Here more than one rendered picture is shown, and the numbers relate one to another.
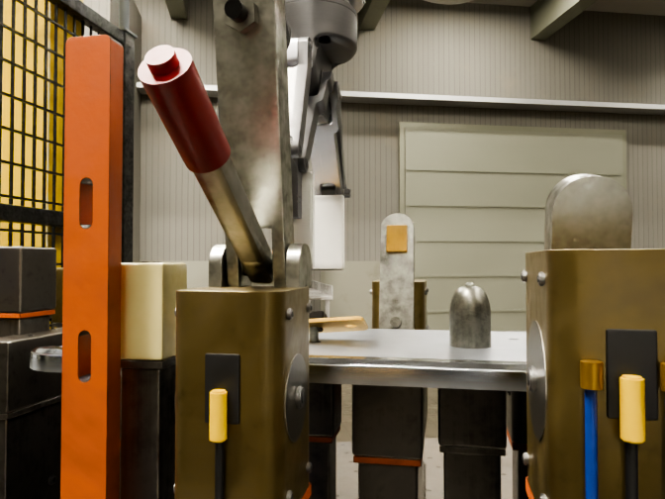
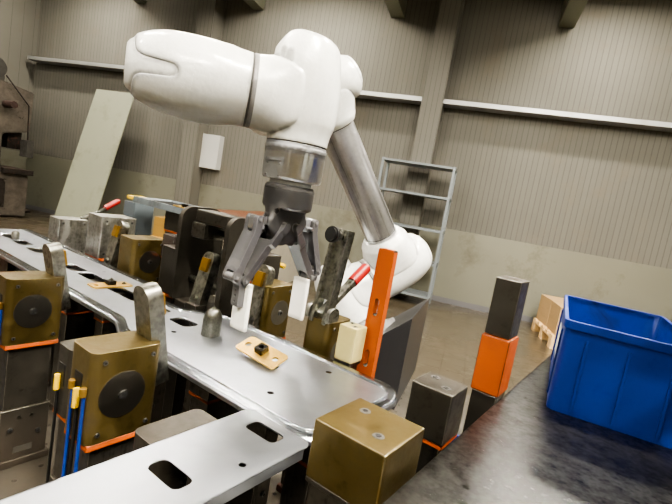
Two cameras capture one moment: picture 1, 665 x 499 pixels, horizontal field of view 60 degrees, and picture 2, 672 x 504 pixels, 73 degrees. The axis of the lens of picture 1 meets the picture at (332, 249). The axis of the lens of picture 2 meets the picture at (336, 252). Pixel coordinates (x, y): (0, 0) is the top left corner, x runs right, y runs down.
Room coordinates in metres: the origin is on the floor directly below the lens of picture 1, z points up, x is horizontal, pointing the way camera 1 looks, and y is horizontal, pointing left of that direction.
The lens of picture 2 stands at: (1.07, 0.37, 1.27)
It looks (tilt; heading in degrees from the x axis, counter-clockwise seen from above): 7 degrees down; 204
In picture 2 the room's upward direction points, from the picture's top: 10 degrees clockwise
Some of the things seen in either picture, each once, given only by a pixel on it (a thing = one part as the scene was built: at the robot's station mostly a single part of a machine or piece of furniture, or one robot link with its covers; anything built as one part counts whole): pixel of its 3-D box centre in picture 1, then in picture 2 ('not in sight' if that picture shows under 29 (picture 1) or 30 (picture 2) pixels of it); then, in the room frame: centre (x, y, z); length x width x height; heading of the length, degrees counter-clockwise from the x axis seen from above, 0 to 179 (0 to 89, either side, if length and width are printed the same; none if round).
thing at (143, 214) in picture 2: not in sight; (131, 266); (-0.03, -0.86, 0.92); 0.08 x 0.08 x 0.44; 79
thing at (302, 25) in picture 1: (312, 63); (285, 214); (0.48, 0.02, 1.23); 0.08 x 0.07 x 0.09; 169
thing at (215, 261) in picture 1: (225, 265); (332, 315); (0.35, 0.06, 1.06); 0.03 x 0.01 x 0.03; 169
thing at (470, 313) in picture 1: (470, 324); (211, 325); (0.45, -0.11, 1.02); 0.03 x 0.03 x 0.07
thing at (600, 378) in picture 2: not in sight; (611, 356); (0.23, 0.51, 1.09); 0.30 x 0.17 x 0.13; 178
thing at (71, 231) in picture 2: not in sight; (68, 273); (0.10, -0.99, 0.88); 0.12 x 0.07 x 0.36; 169
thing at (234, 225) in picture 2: not in sight; (212, 313); (0.21, -0.30, 0.94); 0.18 x 0.13 x 0.49; 79
